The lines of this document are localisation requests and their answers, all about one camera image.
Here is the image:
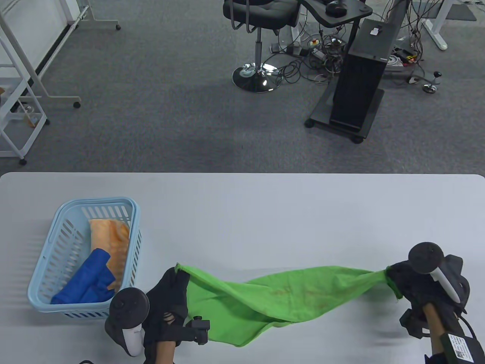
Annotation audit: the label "person's right hand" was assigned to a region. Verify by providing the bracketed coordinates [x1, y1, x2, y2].
[386, 255, 470, 316]

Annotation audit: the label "person's left hand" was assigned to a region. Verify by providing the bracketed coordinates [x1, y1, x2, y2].
[143, 267, 191, 347]

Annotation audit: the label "blue towel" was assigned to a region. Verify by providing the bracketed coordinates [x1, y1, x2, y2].
[50, 248, 116, 304]

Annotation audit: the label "orange towel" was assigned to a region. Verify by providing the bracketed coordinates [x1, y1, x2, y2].
[89, 218, 130, 290]

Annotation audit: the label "green rectangular towel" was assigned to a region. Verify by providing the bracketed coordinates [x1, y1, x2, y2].
[176, 264, 403, 347]

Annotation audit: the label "person's right forearm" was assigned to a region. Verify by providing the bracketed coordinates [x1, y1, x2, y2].
[422, 303, 455, 357]

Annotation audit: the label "person's left forearm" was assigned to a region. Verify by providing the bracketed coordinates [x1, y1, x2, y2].
[153, 341, 177, 364]

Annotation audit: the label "black labelled sensor box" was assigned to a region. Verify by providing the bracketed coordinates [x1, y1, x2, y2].
[440, 332, 485, 364]

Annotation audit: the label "light blue plastic basket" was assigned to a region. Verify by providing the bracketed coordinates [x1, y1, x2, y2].
[27, 196, 142, 319]

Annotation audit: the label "small metal stand black knob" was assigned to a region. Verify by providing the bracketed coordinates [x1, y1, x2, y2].
[407, 71, 443, 94]

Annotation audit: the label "black computer tower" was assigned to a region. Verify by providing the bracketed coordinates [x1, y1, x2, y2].
[330, 18, 399, 133]

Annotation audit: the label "white wheeled rack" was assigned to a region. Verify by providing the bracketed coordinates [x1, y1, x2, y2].
[0, 36, 50, 165]

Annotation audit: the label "white whiteboard stand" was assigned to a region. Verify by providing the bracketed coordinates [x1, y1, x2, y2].
[0, 0, 122, 110]

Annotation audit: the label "white desk leg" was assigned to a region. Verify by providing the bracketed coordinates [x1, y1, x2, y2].
[421, 0, 455, 51]

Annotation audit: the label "black desk column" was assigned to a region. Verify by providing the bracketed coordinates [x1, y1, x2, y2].
[381, 0, 410, 42]

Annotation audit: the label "white power strip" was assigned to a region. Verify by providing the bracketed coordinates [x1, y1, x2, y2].
[270, 42, 304, 56]

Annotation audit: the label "dark floor mat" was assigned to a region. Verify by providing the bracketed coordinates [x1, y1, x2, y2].
[444, 1, 477, 22]

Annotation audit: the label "black rolling desk stand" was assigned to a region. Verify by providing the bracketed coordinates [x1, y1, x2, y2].
[299, 0, 385, 144]

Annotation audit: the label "black office chair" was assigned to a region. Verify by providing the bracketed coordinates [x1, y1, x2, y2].
[223, 0, 300, 93]

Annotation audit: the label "black round controller white handle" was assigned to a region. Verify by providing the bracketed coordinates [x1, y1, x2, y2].
[105, 287, 150, 357]
[408, 242, 466, 304]

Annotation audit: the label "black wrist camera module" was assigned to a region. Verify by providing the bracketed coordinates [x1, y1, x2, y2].
[182, 316, 211, 345]
[400, 309, 430, 340]

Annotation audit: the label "black glove cable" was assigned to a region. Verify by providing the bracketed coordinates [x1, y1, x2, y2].
[457, 317, 478, 340]

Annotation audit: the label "grey floor base plate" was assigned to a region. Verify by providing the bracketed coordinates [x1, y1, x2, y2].
[385, 54, 405, 72]

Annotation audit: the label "tangled black floor cables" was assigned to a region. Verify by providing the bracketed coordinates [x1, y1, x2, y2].
[270, 23, 347, 85]

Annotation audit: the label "tangled coloured wires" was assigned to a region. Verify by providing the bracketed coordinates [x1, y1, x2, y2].
[373, 0, 430, 67]

